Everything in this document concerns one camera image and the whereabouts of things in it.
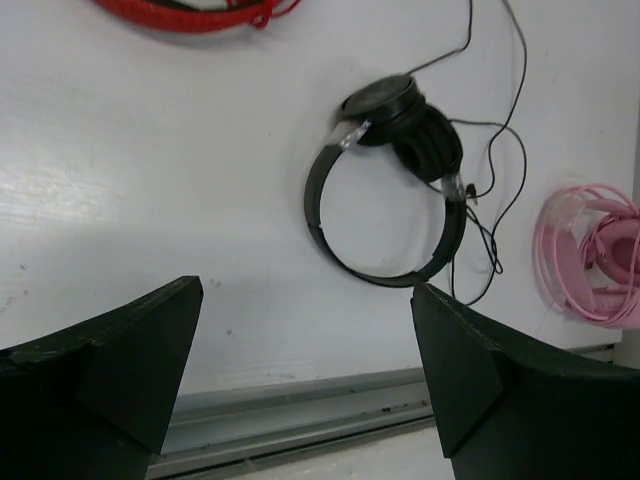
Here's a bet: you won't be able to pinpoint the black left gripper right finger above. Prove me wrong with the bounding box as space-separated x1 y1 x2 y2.
411 284 639 479

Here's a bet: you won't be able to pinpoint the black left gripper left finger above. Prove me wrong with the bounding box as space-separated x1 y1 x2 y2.
1 276 203 479

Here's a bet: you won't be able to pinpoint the black headphones with thin cable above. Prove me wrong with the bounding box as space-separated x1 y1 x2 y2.
304 0 528 306

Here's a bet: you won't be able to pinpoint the pink headphones with cable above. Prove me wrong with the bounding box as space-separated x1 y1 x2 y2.
534 183 639 330

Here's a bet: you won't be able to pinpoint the red and black headphones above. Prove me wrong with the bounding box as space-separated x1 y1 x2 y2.
95 0 300 35

